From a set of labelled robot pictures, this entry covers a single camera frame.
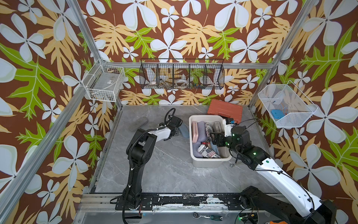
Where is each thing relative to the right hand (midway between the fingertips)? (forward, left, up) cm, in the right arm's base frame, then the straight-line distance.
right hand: (214, 132), depth 76 cm
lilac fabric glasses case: (+3, +5, -8) cm, 10 cm away
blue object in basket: (+10, -38, +4) cm, 40 cm away
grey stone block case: (+9, -5, -8) cm, 13 cm away
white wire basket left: (+29, +66, +13) cm, 73 cm away
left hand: (+18, +24, -21) cm, 37 cm away
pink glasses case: (+5, +10, -6) cm, 12 cm away
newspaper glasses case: (+7, +1, -8) cm, 11 cm away
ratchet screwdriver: (-37, +11, -20) cm, 43 cm away
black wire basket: (+44, +19, +9) cm, 49 cm away
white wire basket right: (+16, -45, +5) cm, 48 cm away
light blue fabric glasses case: (+15, +15, -20) cm, 29 cm away
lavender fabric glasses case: (-2, +10, -11) cm, 15 cm away
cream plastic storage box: (-10, +7, -17) cm, 21 cm away
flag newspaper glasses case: (-7, +4, -9) cm, 12 cm away
